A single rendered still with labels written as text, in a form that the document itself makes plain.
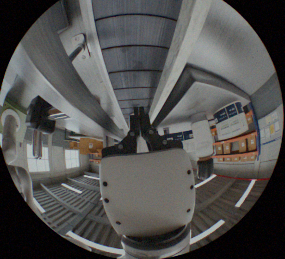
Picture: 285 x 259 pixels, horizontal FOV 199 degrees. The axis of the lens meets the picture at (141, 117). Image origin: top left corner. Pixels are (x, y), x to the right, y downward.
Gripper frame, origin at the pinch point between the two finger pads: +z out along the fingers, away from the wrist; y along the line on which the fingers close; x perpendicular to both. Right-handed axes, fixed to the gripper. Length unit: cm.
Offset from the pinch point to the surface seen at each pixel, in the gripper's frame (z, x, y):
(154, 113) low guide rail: 3.1, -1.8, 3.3
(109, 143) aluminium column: 7.1, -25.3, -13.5
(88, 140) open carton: 61, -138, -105
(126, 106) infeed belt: 7.5, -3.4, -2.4
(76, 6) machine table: 4.9, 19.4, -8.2
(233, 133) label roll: -5.5, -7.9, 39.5
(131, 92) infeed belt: 5.7, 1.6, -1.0
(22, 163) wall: -97, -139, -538
